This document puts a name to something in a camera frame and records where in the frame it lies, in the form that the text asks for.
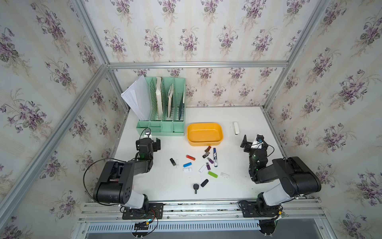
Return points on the black clear-cap usb drive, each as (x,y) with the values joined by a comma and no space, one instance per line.
(173,162)

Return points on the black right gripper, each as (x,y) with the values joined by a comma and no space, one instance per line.
(249,146)

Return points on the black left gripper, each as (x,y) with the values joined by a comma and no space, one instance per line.
(155,144)

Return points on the white eraser stick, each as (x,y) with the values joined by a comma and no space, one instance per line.
(236,128)

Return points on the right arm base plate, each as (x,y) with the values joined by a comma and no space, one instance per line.
(259,209)

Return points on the beige notebook in organizer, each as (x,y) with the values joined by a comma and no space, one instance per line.
(170,97)

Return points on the translucent white usb drive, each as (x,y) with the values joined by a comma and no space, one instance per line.
(225,175)

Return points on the blue usb drive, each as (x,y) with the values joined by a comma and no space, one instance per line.
(187,165)

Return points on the green usb drive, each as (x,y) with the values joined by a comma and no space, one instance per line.
(212,174)

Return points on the green desk file organizer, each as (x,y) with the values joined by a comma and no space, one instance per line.
(175,124)

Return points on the white book in organizer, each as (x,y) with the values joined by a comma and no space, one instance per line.
(158,93)

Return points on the red usb drive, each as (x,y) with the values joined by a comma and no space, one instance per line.
(190,157)

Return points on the yellow plastic storage box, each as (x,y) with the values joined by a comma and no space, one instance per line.
(205,134)

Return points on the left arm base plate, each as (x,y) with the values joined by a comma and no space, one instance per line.
(149,211)

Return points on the white paper stack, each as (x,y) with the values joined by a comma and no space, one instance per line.
(138,98)

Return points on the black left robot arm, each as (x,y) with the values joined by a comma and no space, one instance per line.
(115,184)

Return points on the black oval usb drive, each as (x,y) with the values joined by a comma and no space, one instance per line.
(204,183)

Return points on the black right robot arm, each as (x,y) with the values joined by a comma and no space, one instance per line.
(295,177)

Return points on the blue white marker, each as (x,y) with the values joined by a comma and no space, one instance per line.
(215,162)

